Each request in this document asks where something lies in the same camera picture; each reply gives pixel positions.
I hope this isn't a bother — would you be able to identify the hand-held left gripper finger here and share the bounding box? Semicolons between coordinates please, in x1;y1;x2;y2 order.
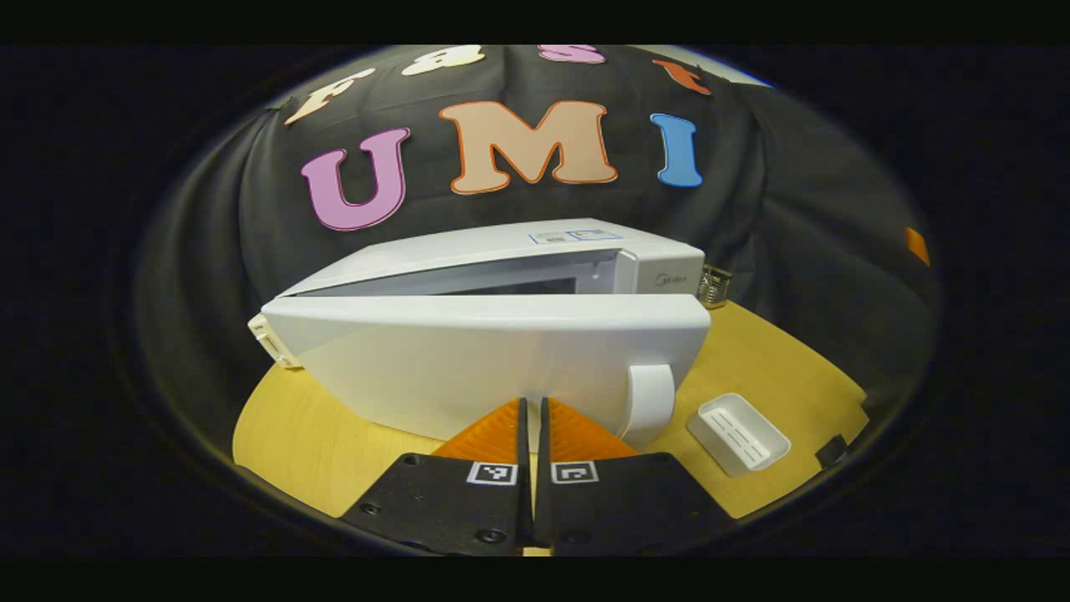
339;397;534;557
535;397;736;557

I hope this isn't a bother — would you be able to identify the white microwave oven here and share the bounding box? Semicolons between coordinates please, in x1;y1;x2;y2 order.
247;218;711;452

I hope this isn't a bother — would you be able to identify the black backdrop cloth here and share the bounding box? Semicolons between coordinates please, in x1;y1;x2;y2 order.
138;46;937;419

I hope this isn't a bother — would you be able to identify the white rectangular tray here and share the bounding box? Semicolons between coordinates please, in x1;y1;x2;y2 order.
685;392;792;478

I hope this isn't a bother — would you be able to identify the white toaster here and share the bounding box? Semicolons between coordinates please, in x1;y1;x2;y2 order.
247;313;303;370

